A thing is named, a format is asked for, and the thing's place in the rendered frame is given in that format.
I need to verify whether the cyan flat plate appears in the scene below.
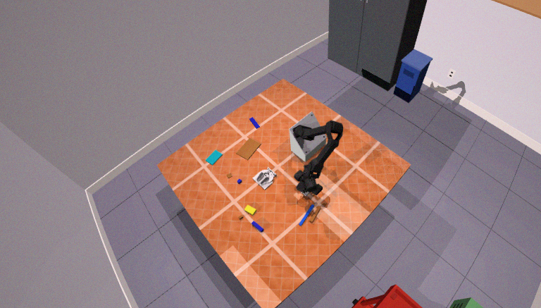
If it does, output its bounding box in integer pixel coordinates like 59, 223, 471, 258
206, 150, 222, 165

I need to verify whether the yellow block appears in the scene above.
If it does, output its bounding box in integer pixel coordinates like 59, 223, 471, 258
244, 205, 256, 215

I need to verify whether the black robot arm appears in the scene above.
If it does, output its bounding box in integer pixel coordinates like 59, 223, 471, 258
293, 121, 343, 193

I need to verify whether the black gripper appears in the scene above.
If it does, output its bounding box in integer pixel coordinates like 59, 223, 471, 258
294, 171, 323, 195

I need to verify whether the tan flat rectangular plate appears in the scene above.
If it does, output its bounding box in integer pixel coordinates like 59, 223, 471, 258
236, 138, 261, 160

